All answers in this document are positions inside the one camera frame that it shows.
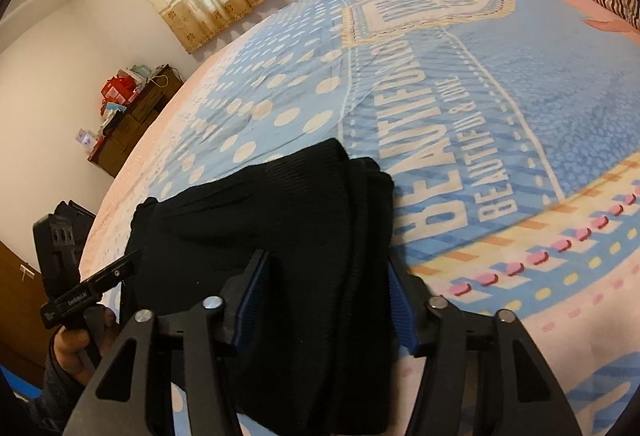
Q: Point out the black pants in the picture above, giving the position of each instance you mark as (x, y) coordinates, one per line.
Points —
(300, 216)

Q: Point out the brown wooden door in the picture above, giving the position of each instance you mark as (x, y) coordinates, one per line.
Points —
(15, 301)

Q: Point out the light teal box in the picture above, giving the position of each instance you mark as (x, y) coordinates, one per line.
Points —
(141, 71)

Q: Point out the red gift box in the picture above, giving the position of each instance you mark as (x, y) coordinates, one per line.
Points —
(117, 88)

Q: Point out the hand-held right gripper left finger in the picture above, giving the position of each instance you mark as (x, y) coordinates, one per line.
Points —
(252, 302)

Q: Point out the person's left hand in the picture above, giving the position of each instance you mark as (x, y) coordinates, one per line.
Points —
(70, 351)

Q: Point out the brown wooden cabinet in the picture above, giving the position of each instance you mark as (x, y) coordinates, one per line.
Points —
(135, 125)

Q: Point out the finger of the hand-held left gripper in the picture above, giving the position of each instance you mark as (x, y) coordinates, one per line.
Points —
(112, 272)

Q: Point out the blue polka dot printed blanket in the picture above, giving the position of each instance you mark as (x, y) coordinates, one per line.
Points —
(500, 90)

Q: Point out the person's left forearm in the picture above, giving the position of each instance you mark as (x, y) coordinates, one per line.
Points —
(45, 403)

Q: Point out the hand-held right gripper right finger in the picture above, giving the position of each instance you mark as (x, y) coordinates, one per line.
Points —
(401, 313)

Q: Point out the blue cloth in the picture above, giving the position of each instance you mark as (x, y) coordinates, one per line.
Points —
(12, 381)

